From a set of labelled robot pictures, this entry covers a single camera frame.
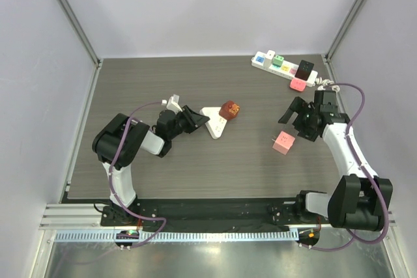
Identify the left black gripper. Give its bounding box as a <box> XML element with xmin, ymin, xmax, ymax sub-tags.
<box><xmin>168</xmin><ymin>105</ymin><xmax>209</xmax><ymax>141</ymax></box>

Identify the white triangular socket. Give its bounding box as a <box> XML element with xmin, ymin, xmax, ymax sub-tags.
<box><xmin>200</xmin><ymin>107</ymin><xmax>227</xmax><ymax>139</ymax></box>

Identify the red fish cube plug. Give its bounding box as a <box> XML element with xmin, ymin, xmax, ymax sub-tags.
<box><xmin>219</xmin><ymin>100</ymin><xmax>240</xmax><ymax>121</ymax></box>

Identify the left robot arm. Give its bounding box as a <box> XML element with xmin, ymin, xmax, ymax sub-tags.
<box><xmin>92</xmin><ymin>105</ymin><xmax>210</xmax><ymax>226</ymax></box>

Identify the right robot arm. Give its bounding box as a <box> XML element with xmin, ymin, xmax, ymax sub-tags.
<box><xmin>278</xmin><ymin>90</ymin><xmax>394</xmax><ymax>232</ymax></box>

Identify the small pink cube plug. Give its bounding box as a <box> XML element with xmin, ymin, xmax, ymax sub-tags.
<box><xmin>289</xmin><ymin>77</ymin><xmax>307</xmax><ymax>92</ymax></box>

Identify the black cube plug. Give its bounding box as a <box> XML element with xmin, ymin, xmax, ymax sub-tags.
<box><xmin>295</xmin><ymin>60</ymin><xmax>314</xmax><ymax>81</ymax></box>

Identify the green cube plug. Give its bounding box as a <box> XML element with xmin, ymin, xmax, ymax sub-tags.
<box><xmin>272</xmin><ymin>55</ymin><xmax>284</xmax><ymax>68</ymax></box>

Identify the white charger plug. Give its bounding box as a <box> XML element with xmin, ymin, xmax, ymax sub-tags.
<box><xmin>263</xmin><ymin>50</ymin><xmax>276</xmax><ymax>68</ymax></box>

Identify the white power strip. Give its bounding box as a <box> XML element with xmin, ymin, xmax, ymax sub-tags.
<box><xmin>251</xmin><ymin>51</ymin><xmax>318</xmax><ymax>87</ymax></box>

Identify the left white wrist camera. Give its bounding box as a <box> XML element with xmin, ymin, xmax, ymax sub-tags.
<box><xmin>161</xmin><ymin>94</ymin><xmax>182</xmax><ymax>114</ymax></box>

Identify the white coiled power cord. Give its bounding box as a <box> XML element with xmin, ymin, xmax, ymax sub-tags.
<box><xmin>314</xmin><ymin>77</ymin><xmax>340</xmax><ymax>92</ymax></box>

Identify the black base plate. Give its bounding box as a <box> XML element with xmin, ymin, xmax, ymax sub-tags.
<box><xmin>101</xmin><ymin>197</ymin><xmax>326</xmax><ymax>232</ymax></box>

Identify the slotted cable duct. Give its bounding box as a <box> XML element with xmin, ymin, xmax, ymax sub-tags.
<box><xmin>55</xmin><ymin>229</ymin><xmax>299</xmax><ymax>243</ymax></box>

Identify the right aluminium frame post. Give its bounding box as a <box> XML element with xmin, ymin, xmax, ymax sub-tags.
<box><xmin>323</xmin><ymin>0</ymin><xmax>367</xmax><ymax>63</ymax></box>

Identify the aluminium frame post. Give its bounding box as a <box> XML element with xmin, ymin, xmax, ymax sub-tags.
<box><xmin>35</xmin><ymin>0</ymin><xmax>102</xmax><ymax>68</ymax></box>
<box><xmin>323</xmin><ymin>0</ymin><xmax>367</xmax><ymax>63</ymax></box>

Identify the aluminium front rail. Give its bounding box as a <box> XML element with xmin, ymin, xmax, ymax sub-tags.
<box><xmin>39</xmin><ymin>200</ymin><xmax>397</xmax><ymax>229</ymax></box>

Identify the left aluminium frame post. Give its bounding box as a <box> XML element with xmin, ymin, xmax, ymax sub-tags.
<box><xmin>35</xmin><ymin>0</ymin><xmax>102</xmax><ymax>68</ymax></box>

